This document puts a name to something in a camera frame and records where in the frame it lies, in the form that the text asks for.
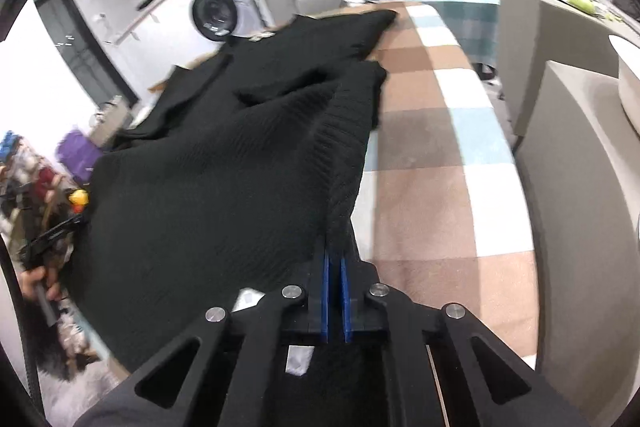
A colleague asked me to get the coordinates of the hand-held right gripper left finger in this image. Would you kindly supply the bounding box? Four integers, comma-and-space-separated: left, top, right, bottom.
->
131, 248, 333, 427

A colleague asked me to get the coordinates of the woven laundry basket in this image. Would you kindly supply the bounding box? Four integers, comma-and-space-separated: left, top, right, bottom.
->
89, 96, 135, 148

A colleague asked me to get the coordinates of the black knit sweater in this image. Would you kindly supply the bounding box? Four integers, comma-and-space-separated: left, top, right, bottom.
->
70, 9, 398, 375

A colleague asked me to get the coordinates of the purple bag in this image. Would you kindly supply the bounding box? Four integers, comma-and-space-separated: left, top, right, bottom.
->
55, 129, 103, 184

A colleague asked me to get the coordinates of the checked blanket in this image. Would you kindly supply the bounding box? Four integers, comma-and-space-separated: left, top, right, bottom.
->
300, 0, 542, 360

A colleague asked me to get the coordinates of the dark door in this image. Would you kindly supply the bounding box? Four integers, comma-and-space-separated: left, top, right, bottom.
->
32, 0, 139, 108

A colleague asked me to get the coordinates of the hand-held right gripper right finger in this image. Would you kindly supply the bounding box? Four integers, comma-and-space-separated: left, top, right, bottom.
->
340, 255, 547, 427

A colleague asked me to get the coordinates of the white round bowl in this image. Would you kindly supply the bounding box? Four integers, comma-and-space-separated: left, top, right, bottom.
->
607, 34, 640, 134

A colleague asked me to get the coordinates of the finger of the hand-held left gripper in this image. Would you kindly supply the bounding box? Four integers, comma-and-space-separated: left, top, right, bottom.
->
47, 211, 92, 242

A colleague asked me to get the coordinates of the yellow toy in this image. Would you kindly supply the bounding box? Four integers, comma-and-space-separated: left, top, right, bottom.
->
67, 189, 92, 214

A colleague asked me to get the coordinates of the person's left hand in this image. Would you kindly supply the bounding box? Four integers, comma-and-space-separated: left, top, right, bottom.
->
19, 266, 63, 304

